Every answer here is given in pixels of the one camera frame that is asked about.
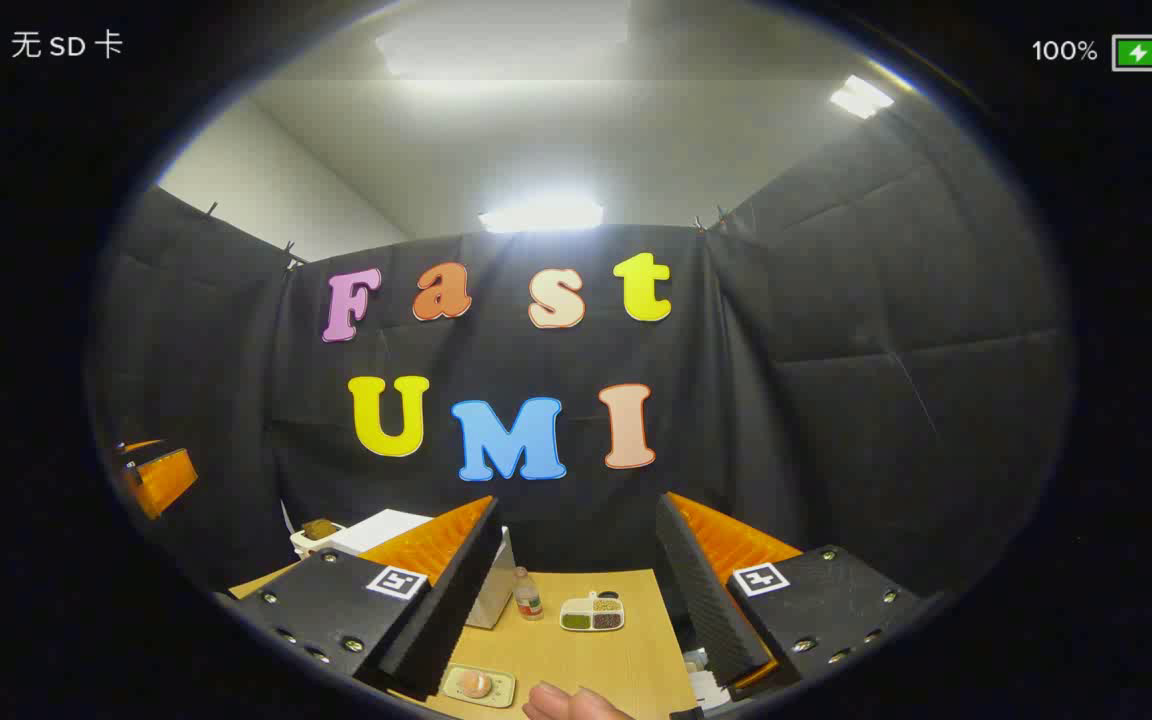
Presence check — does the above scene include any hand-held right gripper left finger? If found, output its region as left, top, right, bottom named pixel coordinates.
left=226, top=495, right=505, bottom=703

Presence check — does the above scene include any clear plastic bottle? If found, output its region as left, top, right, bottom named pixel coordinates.
left=513, top=566, right=545, bottom=621

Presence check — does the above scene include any black backdrop cloth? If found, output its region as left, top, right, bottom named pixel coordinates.
left=86, top=95, right=1077, bottom=601

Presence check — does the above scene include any white toaster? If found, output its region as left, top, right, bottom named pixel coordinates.
left=290, top=520, right=347, bottom=560

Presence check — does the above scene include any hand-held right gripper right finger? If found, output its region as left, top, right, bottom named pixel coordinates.
left=654, top=490, right=937, bottom=701

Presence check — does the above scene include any white divided condiment dish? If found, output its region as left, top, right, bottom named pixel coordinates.
left=559, top=592, right=627, bottom=633

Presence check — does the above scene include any ceiling light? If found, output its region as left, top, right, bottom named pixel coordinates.
left=829, top=75, right=895, bottom=120
left=479, top=197, right=605, bottom=234

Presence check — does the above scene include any pale green square plate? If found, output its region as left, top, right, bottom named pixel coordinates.
left=441, top=663, right=517, bottom=709

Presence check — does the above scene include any white microwave oven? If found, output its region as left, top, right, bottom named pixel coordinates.
left=331, top=508, right=517, bottom=629

